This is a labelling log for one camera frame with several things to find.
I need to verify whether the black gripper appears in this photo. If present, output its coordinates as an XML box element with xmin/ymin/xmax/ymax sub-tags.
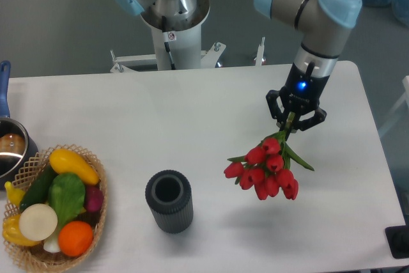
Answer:
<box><xmin>266</xmin><ymin>61</ymin><xmax>329</xmax><ymax>132</ymax></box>

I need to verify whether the green lettuce leaf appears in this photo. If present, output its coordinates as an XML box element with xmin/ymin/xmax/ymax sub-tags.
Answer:
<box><xmin>48</xmin><ymin>173</ymin><xmax>86</xmax><ymax>230</ymax></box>

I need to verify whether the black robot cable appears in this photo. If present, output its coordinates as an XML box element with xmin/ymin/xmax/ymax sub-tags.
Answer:
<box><xmin>160</xmin><ymin>15</ymin><xmax>176</xmax><ymax>71</ymax></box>

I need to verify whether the white frame at right edge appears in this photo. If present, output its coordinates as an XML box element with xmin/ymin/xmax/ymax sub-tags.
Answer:
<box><xmin>378</xmin><ymin>76</ymin><xmax>408</xmax><ymax>138</ymax></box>

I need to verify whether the white round onion slice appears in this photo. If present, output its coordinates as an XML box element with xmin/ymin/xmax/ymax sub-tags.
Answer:
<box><xmin>19</xmin><ymin>203</ymin><xmax>58</xmax><ymax>241</ymax></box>

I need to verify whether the woven wicker basket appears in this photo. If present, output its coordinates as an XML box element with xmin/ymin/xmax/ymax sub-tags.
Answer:
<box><xmin>1</xmin><ymin>144</ymin><xmax>108</xmax><ymax>272</ymax></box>

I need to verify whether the yellow squash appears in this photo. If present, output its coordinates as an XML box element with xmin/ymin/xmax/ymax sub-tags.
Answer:
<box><xmin>49</xmin><ymin>148</ymin><xmax>100</xmax><ymax>185</ymax></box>

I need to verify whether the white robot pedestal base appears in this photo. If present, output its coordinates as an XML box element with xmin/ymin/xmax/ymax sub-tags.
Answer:
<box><xmin>110</xmin><ymin>20</ymin><xmax>226</xmax><ymax>73</ymax></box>

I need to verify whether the dark green cucumber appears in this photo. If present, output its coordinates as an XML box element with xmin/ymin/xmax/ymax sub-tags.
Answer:
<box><xmin>19</xmin><ymin>165</ymin><xmax>58</xmax><ymax>212</ymax></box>

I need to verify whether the orange fruit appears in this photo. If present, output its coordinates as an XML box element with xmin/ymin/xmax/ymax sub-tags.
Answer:
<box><xmin>58</xmin><ymin>221</ymin><xmax>93</xmax><ymax>257</ymax></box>

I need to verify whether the red tulip bouquet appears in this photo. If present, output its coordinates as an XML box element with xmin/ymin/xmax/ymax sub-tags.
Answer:
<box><xmin>224</xmin><ymin>113</ymin><xmax>314</xmax><ymax>201</ymax></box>

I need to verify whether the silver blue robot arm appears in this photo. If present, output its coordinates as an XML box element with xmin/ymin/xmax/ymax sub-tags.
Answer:
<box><xmin>115</xmin><ymin>0</ymin><xmax>362</xmax><ymax>133</ymax></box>

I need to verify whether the black device at edge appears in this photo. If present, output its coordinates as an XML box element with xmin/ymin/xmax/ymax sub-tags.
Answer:
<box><xmin>385</xmin><ymin>225</ymin><xmax>408</xmax><ymax>259</ymax></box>

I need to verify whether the blue handled saucepan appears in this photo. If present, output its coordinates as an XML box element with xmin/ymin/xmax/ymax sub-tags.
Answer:
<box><xmin>1</xmin><ymin>60</ymin><xmax>38</xmax><ymax>191</ymax></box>

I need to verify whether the dark grey ribbed vase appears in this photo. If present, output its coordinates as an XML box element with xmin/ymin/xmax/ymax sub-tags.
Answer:
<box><xmin>145</xmin><ymin>169</ymin><xmax>194</xmax><ymax>234</ymax></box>

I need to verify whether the purple red radish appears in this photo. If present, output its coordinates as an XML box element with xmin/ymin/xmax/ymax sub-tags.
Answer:
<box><xmin>84</xmin><ymin>185</ymin><xmax>104</xmax><ymax>212</ymax></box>

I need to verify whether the yellow bell pepper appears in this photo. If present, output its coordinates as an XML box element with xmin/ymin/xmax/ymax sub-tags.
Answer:
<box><xmin>3</xmin><ymin>214</ymin><xmax>41</xmax><ymax>247</ymax></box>

